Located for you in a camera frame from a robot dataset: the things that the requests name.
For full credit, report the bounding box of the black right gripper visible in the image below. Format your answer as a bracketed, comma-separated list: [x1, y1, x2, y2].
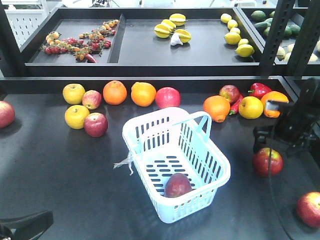
[253, 110, 320, 157]

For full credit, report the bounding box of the black upper shelf tray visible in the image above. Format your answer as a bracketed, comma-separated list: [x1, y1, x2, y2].
[19, 6, 320, 77]

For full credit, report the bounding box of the small dark red apple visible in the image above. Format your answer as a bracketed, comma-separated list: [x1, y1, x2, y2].
[84, 112, 109, 138]

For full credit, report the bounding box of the large red apple back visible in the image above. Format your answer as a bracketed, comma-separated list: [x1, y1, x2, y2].
[155, 87, 181, 109]

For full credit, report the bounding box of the pink apple back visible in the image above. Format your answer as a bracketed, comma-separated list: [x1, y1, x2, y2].
[82, 90, 102, 110]

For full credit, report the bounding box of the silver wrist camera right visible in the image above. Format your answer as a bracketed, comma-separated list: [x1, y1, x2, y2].
[264, 100, 291, 112]

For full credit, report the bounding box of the orange back right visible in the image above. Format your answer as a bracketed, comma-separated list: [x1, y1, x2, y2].
[131, 82, 157, 107]

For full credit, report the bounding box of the red chili pepper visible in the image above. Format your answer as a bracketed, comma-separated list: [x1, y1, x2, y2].
[229, 94, 244, 115]

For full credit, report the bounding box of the red apple behind orange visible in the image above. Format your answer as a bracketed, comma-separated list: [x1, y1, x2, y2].
[219, 84, 240, 104]

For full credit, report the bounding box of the red bell pepper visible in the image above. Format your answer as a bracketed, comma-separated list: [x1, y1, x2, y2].
[247, 82, 272, 99]

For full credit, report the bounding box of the yellow apple right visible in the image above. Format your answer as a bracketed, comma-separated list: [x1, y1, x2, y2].
[238, 96, 264, 120]

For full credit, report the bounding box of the orange with nub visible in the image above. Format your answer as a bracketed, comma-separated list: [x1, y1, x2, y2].
[203, 95, 231, 123]

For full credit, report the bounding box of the white garlic bulb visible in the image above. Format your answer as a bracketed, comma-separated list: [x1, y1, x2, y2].
[170, 33, 183, 46]

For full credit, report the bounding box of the light blue plastic basket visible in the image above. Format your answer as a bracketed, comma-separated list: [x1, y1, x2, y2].
[115, 107, 231, 224]

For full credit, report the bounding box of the orange back left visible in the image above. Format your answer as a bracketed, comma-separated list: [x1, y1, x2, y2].
[102, 80, 128, 105]

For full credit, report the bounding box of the yellow apple front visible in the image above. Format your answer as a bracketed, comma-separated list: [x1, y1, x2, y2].
[64, 105, 90, 130]

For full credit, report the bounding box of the yellow apple back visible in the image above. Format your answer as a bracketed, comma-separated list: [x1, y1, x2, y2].
[62, 83, 86, 105]

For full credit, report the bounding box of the orange far right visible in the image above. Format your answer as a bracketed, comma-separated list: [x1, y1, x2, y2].
[261, 91, 289, 118]

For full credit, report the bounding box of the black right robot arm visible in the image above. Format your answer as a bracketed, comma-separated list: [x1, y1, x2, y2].
[253, 78, 320, 156]

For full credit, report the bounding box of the yellow apple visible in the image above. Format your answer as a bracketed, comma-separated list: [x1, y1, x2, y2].
[64, 105, 90, 130]
[238, 96, 264, 120]
[62, 83, 86, 105]

